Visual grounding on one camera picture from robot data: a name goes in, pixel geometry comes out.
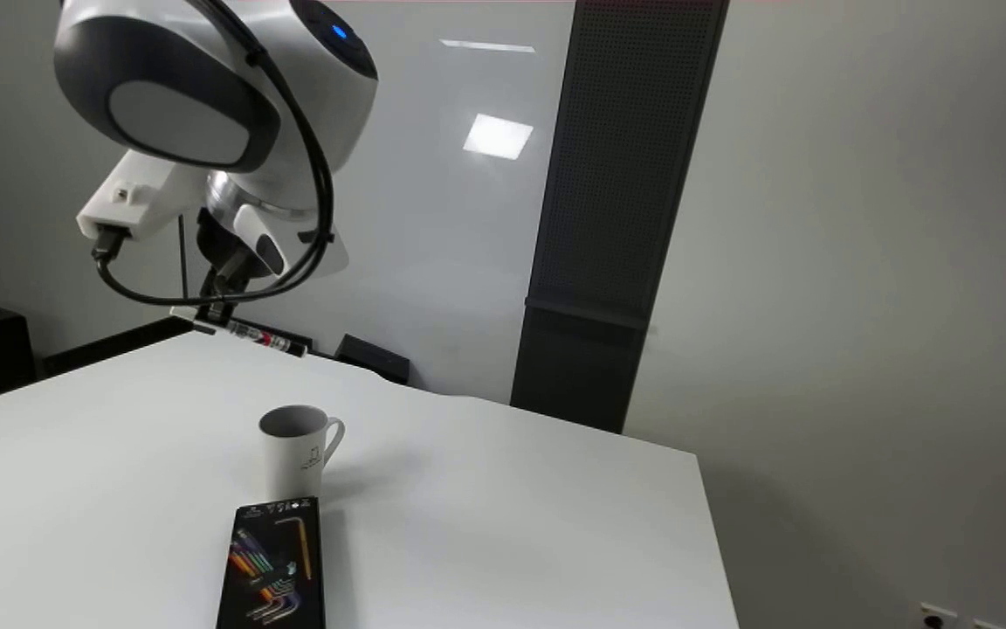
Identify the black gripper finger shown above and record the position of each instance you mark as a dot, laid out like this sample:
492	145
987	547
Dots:
221	309
202	313

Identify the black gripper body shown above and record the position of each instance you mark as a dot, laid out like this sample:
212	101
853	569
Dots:
231	263

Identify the black marker with white cap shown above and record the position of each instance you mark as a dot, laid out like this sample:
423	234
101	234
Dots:
259	333

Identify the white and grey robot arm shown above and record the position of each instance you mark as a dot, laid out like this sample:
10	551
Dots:
231	111

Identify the white ceramic mug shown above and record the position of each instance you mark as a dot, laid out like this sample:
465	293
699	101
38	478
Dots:
294	443

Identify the black office chair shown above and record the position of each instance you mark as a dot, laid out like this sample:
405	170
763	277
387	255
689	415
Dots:
376	357

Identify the black hex key set case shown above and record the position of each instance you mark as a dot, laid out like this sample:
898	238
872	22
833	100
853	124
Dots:
272	567

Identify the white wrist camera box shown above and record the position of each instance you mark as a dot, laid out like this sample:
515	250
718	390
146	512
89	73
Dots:
140	195

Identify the dark wall pillar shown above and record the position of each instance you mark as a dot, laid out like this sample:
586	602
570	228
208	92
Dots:
634	92

